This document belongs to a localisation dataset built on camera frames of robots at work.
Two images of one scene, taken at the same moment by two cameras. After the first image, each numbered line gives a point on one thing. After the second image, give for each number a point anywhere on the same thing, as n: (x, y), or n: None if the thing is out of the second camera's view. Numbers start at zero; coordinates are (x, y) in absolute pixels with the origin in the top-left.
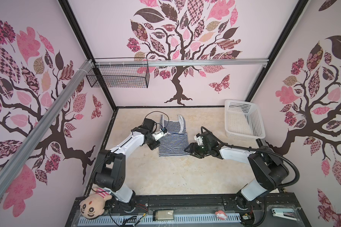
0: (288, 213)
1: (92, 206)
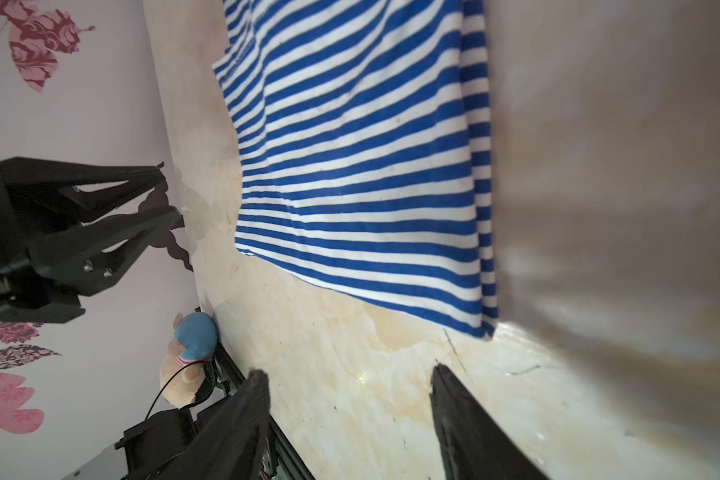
0: None
1: (195, 340)
